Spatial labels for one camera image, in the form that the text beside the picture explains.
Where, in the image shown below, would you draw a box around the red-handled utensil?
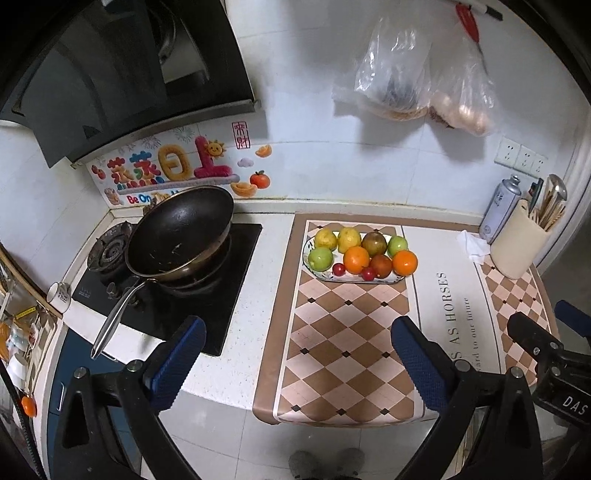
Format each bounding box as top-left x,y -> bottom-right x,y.
455,2 -> 490,75

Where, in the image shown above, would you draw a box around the crumpled white tissue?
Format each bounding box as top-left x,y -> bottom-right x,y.
457,231 -> 490,265

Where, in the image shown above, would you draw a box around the clear plastic bag with garlic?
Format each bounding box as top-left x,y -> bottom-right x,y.
427,41 -> 497,137

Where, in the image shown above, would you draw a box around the metal spoon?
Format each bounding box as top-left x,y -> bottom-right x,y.
547,174 -> 568,204

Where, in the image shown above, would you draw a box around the brown checkered counter mat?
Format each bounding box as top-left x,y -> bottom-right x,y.
252,213 -> 561,425

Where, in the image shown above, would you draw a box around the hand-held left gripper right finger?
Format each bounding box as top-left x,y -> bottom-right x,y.
390,316 -> 555,480

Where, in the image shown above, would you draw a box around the colourful wall sticker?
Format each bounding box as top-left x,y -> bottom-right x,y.
85,121 -> 273,206

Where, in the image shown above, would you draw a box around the large green apple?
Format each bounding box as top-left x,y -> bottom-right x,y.
308,247 -> 334,272

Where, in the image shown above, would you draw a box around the black marker pen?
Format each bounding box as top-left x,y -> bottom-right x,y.
466,0 -> 505,21

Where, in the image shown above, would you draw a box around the leaf-patterned white plate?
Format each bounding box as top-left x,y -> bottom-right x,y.
302,233 -> 415,284

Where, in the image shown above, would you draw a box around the black range hood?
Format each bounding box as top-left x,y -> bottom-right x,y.
0,0 -> 259,169

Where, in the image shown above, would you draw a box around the cream utensil holder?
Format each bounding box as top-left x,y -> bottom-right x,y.
489,199 -> 551,280

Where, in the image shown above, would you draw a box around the blue cabinet front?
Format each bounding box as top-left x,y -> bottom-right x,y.
44,325 -> 144,467

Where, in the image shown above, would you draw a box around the orange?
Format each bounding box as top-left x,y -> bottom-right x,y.
392,250 -> 419,276
344,246 -> 370,274

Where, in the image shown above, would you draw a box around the black glass gas stove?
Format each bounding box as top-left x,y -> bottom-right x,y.
71,222 -> 263,357

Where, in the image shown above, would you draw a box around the black utensil handle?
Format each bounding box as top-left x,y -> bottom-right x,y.
526,179 -> 544,213

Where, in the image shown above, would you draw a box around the bunch of wooden chopsticks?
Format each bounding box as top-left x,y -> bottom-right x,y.
531,182 -> 566,232

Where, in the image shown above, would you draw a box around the clear plastic bag dark contents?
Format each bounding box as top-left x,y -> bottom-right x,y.
332,16 -> 435,121

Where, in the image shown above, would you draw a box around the black wok with metal handle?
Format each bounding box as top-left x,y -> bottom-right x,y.
90,186 -> 235,360

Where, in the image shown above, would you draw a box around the wooden side shelf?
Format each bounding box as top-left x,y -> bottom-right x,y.
0,242 -> 63,402

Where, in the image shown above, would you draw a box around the silver spray can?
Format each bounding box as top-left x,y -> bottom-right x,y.
479,175 -> 522,244

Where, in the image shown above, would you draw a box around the black burner grate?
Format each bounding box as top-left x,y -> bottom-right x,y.
87,222 -> 139,284

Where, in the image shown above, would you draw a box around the grey slipper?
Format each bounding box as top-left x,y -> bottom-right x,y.
330,447 -> 365,480
288,450 -> 324,480

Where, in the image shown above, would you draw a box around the reddish brown round fruit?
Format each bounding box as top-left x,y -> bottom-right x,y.
370,255 -> 394,279

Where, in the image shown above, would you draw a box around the dark brown round fruit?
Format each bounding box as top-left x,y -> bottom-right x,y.
361,232 -> 387,257

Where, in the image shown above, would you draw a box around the white mug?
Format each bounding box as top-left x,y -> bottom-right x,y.
46,281 -> 73,311

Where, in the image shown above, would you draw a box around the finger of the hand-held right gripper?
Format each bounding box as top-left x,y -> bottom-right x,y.
554,300 -> 591,333
506,312 -> 566,370

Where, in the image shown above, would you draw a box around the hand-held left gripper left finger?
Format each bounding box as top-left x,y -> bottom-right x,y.
54,315 -> 207,480

